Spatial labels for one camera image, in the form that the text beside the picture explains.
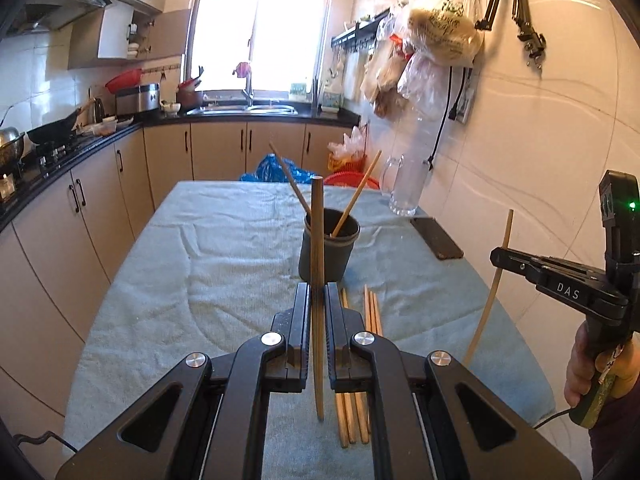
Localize wooden chopstick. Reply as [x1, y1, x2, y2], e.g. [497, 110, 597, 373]
[356, 290, 377, 444]
[367, 294, 384, 436]
[347, 285, 371, 444]
[330, 149, 383, 237]
[268, 141, 313, 217]
[310, 176, 326, 422]
[462, 209, 515, 367]

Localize dark grey cup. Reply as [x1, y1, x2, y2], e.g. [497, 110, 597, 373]
[298, 207, 361, 283]

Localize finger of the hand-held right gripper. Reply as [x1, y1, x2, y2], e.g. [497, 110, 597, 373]
[490, 246, 607, 289]

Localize person's right forearm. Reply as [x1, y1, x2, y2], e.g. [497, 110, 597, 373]
[589, 377, 640, 480]

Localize white plastic bag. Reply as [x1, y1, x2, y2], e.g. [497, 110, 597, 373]
[327, 126, 368, 161]

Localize metal faucet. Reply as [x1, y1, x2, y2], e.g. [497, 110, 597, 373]
[241, 67, 257, 109]

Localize black wall rack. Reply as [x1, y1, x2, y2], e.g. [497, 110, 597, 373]
[331, 8, 391, 54]

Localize steel sink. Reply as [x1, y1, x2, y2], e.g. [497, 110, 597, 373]
[187, 102, 299, 117]

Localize white power strip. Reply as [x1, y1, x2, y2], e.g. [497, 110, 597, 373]
[452, 67, 476, 125]

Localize hanging plastic bags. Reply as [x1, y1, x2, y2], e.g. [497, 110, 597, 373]
[360, 0, 485, 119]

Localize person's right hand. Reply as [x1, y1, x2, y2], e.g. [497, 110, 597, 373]
[564, 322, 640, 408]

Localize black range hood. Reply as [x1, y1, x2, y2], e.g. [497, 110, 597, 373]
[7, 0, 113, 36]

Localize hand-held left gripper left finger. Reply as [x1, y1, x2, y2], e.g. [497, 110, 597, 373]
[55, 282, 313, 480]

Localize open wall cabinet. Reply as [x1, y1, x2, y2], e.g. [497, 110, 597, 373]
[67, 7, 193, 71]

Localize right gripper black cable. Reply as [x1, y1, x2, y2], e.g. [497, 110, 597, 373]
[532, 406, 574, 431]

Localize blue plastic bag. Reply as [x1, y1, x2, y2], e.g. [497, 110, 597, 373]
[239, 154, 317, 184]

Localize gas stove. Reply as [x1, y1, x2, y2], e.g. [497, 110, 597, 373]
[20, 137, 97, 168]

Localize brown pot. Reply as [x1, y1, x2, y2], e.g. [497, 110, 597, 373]
[175, 87, 205, 111]

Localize light blue table towel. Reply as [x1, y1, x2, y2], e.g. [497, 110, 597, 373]
[62, 180, 556, 480]

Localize beige lower cabinets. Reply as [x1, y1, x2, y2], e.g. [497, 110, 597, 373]
[0, 122, 361, 416]

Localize white detergent bottle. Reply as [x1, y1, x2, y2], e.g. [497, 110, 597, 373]
[320, 72, 345, 113]

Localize plastic food container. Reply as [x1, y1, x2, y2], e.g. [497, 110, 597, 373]
[82, 115, 136, 137]

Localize black smartphone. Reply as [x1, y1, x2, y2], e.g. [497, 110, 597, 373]
[410, 216, 465, 261]

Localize stainless rice cooker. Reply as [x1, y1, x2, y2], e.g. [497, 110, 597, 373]
[114, 82, 161, 116]

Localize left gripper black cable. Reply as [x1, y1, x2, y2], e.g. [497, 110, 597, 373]
[12, 431, 79, 454]

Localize clear glass mug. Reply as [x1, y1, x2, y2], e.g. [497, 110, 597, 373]
[379, 154, 432, 217]

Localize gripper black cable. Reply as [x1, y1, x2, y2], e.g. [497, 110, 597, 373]
[12, 431, 79, 454]
[532, 406, 574, 431]

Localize red colander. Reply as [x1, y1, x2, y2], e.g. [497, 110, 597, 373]
[105, 69, 144, 93]

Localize black power cable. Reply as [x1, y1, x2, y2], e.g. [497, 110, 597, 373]
[426, 67, 468, 171]

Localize kitchen window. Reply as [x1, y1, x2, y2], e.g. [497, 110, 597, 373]
[182, 0, 353, 111]

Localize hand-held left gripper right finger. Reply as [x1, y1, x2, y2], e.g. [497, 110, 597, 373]
[324, 282, 583, 480]

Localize red plastic basket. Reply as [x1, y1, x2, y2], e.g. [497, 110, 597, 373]
[322, 170, 382, 191]

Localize black kitchen countertop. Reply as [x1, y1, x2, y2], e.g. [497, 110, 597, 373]
[0, 107, 362, 233]

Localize black wok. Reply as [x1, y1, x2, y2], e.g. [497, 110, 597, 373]
[26, 109, 83, 145]

